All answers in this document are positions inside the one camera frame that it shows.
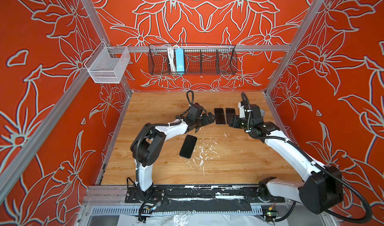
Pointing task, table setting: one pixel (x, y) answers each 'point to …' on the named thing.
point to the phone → (230, 112)
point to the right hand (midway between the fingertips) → (230, 117)
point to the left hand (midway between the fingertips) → (210, 118)
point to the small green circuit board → (270, 215)
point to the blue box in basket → (180, 61)
